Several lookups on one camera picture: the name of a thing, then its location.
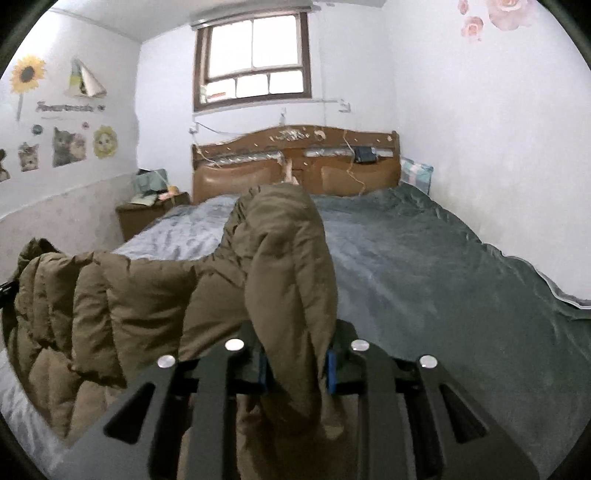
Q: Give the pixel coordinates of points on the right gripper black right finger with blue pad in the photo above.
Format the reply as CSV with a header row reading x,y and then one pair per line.
x,y
415,421

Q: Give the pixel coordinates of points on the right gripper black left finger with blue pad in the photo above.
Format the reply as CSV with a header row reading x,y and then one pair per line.
x,y
178,417

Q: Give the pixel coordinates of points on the brown puffer jacket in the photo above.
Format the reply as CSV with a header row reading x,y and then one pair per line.
x,y
82,328

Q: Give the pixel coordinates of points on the grey plush bed blanket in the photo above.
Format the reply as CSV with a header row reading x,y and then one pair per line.
x,y
415,278

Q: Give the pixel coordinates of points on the brown wooden nightstand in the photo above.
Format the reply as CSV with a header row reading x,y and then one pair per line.
x,y
134,218

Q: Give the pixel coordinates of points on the green bag on nightstand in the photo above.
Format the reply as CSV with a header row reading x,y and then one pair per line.
x,y
148,185

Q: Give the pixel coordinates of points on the checkered pastel pillow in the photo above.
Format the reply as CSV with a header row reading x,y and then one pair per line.
x,y
417,174

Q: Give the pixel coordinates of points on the brown wooden headboard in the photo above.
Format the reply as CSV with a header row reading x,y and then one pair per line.
x,y
318,158

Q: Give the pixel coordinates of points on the black device on headboard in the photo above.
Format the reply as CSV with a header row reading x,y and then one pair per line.
x,y
365,155

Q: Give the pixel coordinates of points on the yellow flower cat sticker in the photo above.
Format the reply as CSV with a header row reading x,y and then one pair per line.
x,y
105,142

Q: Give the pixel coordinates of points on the two grey cats sticker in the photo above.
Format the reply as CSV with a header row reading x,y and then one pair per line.
x,y
67,148

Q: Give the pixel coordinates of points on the cat in hat sticker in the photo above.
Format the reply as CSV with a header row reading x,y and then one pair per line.
x,y
4,174

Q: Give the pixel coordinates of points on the small tabby kitten sticker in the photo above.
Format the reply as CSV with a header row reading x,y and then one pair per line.
x,y
28,157

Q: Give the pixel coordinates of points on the brown framed window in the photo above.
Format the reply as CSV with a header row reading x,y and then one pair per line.
x,y
251,59

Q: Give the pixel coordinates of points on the peeling paper wall poster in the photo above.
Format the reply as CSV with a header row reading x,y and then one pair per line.
x,y
82,83

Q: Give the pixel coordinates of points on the sunflower wall sticker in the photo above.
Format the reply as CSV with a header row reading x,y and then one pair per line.
x,y
26,75

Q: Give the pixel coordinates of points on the pink rose wall stickers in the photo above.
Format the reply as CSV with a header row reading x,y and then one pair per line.
x,y
505,15

